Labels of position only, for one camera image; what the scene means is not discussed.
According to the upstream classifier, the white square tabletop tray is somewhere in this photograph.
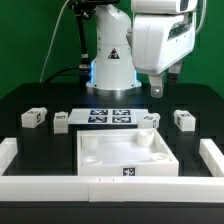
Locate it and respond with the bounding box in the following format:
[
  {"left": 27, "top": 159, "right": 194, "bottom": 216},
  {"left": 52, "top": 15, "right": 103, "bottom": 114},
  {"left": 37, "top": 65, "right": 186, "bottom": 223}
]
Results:
[{"left": 77, "top": 129, "right": 179, "bottom": 176}]

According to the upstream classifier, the black cable hose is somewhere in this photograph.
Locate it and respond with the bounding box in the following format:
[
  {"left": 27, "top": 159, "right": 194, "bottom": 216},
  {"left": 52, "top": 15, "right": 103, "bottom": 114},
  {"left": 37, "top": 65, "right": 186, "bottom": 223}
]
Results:
[{"left": 43, "top": 0, "right": 98, "bottom": 84}]

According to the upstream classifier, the white marker base plate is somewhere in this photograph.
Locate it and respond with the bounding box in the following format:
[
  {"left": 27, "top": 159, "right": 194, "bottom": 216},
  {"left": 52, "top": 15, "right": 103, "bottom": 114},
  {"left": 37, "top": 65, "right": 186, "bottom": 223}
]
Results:
[{"left": 68, "top": 109, "right": 148, "bottom": 125}]

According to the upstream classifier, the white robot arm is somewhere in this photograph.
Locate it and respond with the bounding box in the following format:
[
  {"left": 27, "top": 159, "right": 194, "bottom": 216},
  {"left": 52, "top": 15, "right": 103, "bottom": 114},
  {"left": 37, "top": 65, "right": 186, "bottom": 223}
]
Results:
[{"left": 86, "top": 0, "right": 203, "bottom": 98}]

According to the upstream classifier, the grey thin cable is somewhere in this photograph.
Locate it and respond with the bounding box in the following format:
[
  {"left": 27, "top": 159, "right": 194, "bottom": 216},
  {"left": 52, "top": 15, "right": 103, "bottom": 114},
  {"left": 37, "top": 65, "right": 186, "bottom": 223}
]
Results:
[{"left": 39, "top": 0, "right": 72, "bottom": 84}]

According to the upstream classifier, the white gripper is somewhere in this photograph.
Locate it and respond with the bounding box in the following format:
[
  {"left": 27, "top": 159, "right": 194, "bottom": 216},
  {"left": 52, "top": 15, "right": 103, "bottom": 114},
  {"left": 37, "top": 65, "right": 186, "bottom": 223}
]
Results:
[{"left": 127, "top": 13, "right": 195, "bottom": 98}]

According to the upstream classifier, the white U-shaped fence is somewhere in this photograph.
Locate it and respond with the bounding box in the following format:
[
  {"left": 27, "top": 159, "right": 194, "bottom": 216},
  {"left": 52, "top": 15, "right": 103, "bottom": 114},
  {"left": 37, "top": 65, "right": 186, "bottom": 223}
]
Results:
[{"left": 0, "top": 138, "right": 224, "bottom": 203}]

